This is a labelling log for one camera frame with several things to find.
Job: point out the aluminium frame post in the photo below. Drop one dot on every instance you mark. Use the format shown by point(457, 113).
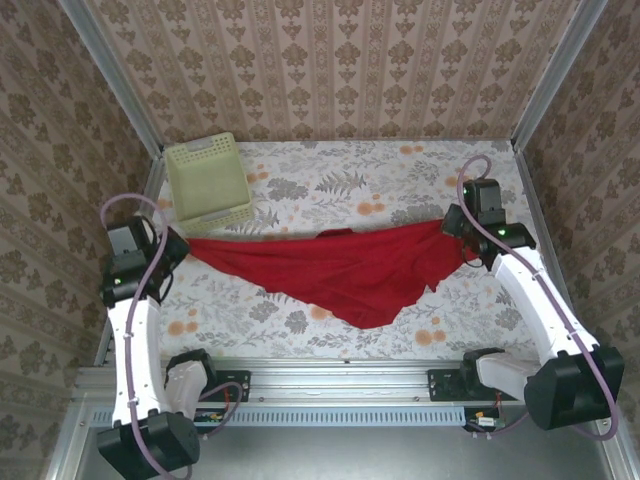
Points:
point(112, 75)
point(559, 75)

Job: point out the pale green plastic basket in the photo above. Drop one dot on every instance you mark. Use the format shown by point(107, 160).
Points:
point(207, 185)

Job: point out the grey sheet metal panel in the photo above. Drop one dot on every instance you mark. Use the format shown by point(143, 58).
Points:
point(350, 455)

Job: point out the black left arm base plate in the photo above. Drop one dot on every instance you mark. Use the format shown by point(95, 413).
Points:
point(235, 385)

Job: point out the red t-shirt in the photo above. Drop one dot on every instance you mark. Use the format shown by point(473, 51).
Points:
point(340, 270)

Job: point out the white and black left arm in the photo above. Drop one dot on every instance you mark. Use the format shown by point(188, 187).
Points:
point(142, 350)

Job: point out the small circuit board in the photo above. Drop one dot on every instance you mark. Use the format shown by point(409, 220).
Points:
point(210, 417)
point(485, 422)

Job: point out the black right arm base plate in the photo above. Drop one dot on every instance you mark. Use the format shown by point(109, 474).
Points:
point(442, 385)

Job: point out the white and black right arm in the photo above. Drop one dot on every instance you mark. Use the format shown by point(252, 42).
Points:
point(530, 300)

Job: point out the floral patterned tablecloth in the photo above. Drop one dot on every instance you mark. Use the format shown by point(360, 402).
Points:
point(350, 180)

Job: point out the aluminium mounting rail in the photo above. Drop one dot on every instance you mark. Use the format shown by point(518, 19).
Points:
point(340, 380)

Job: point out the aluminium side rail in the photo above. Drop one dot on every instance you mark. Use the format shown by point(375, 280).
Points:
point(152, 185)
point(529, 180)

